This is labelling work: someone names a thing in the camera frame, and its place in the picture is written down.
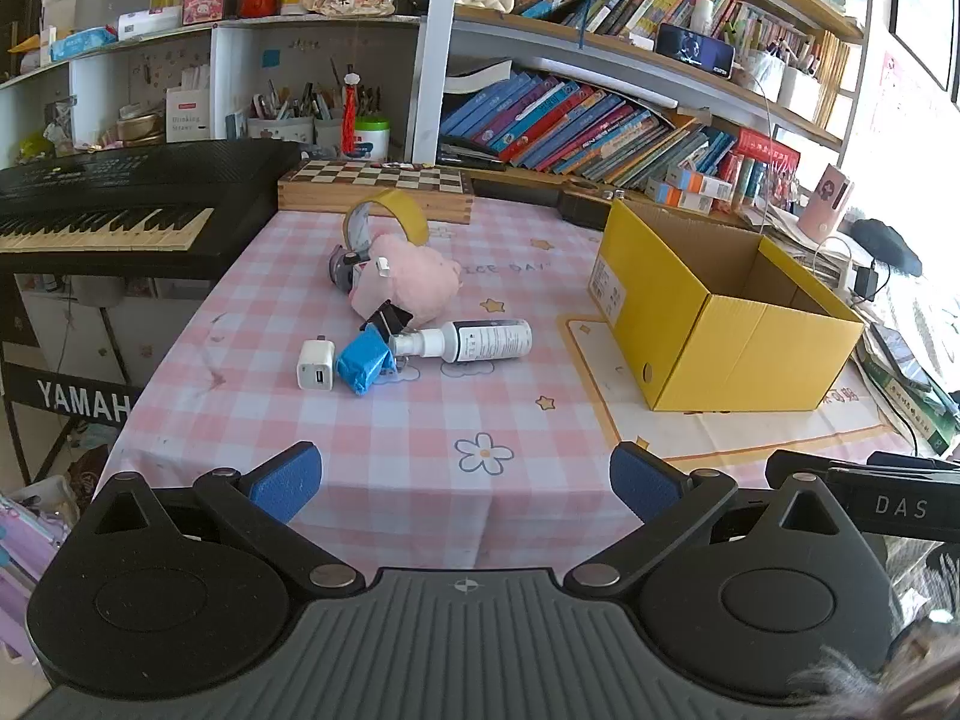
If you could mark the white pencil container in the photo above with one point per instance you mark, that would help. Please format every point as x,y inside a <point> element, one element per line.
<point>799,94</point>
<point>765,79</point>

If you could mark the black cap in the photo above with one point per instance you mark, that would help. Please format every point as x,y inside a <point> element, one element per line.
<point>889,244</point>

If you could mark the dark desk organiser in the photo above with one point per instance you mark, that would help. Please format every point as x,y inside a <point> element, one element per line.
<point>581,208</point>

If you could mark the stack of papers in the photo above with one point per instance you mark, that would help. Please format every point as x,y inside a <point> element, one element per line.
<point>795,240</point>

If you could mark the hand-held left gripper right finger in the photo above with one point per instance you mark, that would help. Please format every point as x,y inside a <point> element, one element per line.
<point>641,476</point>

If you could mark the green book stack with phone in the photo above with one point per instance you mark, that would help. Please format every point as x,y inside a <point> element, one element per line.
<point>911,397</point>

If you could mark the yellow tape roll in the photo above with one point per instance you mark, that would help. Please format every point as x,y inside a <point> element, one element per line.
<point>409,214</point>

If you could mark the black stapler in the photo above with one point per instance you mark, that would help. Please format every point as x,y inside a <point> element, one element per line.
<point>465,154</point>

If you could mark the small orange white box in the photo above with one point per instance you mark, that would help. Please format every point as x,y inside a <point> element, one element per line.
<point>679,200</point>
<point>701,181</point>

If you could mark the yellow cardboard box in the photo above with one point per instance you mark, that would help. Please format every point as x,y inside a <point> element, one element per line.
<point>735,352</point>

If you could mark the white pen cup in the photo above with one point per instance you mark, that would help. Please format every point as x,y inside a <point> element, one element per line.
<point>281,129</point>

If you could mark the white flat box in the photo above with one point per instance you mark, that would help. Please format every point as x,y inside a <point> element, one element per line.
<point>150,22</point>

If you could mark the pink cup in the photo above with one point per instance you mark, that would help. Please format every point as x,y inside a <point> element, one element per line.
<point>825,202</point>

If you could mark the black binder clip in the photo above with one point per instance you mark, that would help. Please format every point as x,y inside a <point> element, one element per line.
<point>390,317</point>

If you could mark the phone with lit screen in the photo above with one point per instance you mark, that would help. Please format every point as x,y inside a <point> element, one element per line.
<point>694,49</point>

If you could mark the black electronic keyboard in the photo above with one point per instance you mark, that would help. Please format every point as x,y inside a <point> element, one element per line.
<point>112,180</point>

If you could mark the red tassel ornament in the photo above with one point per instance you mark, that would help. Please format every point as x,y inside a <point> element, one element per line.
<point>351,120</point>

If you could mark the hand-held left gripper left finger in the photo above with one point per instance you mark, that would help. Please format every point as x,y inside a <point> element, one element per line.
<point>289,476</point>

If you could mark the green-lid jar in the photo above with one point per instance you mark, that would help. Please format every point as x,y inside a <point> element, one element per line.
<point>371,141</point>

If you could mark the pink small box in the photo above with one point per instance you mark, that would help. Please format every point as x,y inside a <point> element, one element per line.
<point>210,5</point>

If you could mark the black framed picture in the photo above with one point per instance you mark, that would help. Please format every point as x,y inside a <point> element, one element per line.
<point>926,7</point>

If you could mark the gold bowl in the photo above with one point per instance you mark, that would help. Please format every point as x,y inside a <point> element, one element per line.
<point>139,129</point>

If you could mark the pink plush toy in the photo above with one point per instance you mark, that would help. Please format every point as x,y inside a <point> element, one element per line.
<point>412,277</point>

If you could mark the black power adapter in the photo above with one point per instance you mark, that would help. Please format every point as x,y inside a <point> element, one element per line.
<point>868,283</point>

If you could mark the red flat box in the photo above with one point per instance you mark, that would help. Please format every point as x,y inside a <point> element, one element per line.
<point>765,144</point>

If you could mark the white spray bottle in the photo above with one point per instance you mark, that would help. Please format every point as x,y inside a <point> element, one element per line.
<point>480,339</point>

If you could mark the black smartphone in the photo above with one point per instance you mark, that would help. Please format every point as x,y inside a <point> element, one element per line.
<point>900,356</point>

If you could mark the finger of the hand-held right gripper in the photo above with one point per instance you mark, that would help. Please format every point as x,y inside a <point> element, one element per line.
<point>795,463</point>

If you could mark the wooden chess board box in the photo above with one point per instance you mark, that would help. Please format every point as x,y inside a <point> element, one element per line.
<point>375,176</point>

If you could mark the white bookshelf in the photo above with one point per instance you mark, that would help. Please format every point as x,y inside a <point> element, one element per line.
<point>431,52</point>

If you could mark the black keyboard stand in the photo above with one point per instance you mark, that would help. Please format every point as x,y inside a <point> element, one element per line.
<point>75,394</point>

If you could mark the white straws box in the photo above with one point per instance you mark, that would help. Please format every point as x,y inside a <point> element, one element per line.
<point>187,116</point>

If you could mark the white charger plug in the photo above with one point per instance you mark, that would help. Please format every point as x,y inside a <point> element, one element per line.
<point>315,367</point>

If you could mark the grey fuzzy sleeve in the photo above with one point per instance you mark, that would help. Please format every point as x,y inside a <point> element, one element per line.
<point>847,682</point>

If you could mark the blue packet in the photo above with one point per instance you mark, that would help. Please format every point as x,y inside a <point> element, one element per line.
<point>360,360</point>

